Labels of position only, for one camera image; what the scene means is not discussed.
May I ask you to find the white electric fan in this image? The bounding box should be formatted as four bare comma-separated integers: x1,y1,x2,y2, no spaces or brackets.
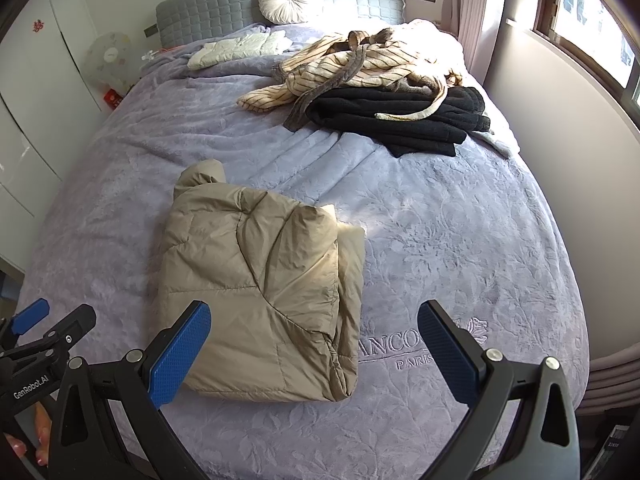
82,32,133,93

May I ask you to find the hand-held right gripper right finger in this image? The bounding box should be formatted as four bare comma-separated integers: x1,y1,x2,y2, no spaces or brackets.
417,300,581,480

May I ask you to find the pink curtain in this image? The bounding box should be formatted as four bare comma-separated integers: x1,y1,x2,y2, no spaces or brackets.
442,0,506,81

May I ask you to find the cream quilted garment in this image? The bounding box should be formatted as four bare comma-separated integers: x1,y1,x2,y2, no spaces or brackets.
187,30,288,71

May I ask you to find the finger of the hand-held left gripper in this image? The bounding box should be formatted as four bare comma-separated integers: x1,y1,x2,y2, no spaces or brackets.
10,298,51,336
22,305,98,356

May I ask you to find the black folded garment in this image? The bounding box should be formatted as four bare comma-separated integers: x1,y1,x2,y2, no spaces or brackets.
307,85,493,158

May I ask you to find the beige striped robe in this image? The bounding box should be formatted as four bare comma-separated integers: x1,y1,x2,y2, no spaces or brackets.
237,27,466,131

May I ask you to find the wooden framed window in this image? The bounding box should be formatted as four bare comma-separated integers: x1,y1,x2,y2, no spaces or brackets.
532,0,640,106

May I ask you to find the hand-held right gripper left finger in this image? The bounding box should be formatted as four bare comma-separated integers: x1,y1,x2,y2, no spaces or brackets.
47,300,213,480

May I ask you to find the mauve padded bed frame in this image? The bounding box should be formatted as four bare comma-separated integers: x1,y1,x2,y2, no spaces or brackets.
577,355,640,416

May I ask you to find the grey quilted headboard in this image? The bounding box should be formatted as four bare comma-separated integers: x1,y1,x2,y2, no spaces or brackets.
156,0,406,46

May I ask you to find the white fleece blanket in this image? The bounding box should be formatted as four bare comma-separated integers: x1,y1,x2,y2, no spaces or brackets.
400,17,521,161

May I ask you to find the beige puffer jacket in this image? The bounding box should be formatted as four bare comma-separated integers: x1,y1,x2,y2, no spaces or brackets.
155,159,366,403

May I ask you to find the person's left hand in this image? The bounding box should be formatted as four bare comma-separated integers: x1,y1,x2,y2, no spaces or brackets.
5,404,53,466

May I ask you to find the white wardrobe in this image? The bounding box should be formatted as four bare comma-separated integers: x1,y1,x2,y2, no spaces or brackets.
0,0,108,271

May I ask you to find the lilac embossed fleece blanket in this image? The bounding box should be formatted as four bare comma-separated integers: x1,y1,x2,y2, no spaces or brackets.
15,22,591,480

